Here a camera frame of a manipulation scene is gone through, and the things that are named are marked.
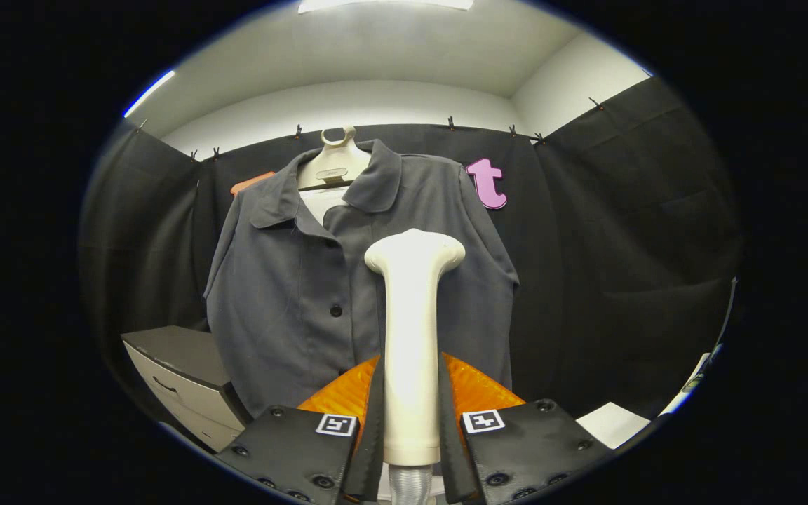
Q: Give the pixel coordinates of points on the row of black cloth clips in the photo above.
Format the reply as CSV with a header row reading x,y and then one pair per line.
x,y
451,123

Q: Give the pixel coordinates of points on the black backdrop cloth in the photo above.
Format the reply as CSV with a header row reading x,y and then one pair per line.
x,y
621,231

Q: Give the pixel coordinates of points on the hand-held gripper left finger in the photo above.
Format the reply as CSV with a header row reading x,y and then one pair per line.
x,y
292,445

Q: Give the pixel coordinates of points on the white garment hanger board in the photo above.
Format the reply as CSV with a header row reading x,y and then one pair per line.
x,y
337,156

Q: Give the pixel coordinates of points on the white side table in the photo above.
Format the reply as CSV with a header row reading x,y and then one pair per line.
x,y
611,424

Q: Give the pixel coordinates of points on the dark grey button shirt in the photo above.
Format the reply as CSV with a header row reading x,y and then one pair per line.
x,y
278,301

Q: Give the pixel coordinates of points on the white garment steamer head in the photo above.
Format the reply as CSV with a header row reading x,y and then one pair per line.
x,y
411,351

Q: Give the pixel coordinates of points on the grey drawer cabinet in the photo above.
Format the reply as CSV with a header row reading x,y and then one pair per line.
x,y
172,347

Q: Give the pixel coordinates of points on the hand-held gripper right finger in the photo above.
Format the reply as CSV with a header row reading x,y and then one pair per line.
x,y
537,442

